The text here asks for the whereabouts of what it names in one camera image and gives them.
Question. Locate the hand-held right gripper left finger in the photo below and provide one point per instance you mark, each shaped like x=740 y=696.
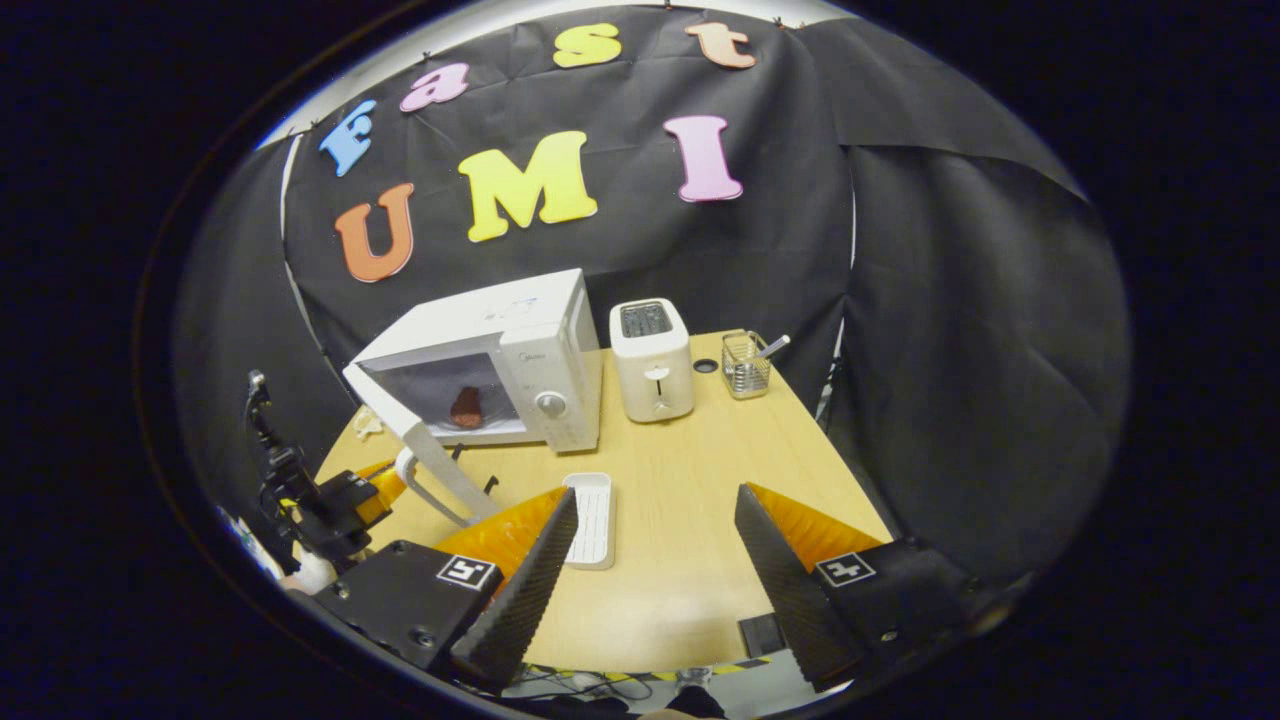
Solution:
x=520 y=600

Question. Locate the white microwave oven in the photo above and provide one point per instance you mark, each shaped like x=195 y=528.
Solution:
x=530 y=340

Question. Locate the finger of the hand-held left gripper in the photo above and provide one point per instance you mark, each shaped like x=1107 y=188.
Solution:
x=375 y=495

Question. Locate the small black box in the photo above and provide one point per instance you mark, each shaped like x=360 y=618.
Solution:
x=762 y=635

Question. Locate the brown meat piece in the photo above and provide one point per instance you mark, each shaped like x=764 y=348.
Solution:
x=467 y=408

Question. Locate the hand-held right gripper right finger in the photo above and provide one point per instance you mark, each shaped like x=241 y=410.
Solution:
x=790 y=600

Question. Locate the white toaster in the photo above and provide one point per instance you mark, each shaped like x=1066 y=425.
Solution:
x=655 y=380

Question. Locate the white rectangular tray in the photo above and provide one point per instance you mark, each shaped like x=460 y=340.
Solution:
x=592 y=525

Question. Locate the small white object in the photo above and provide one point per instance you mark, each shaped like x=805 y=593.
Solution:
x=368 y=422

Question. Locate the yellow black hazard tape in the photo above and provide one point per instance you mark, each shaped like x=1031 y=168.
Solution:
x=700 y=670

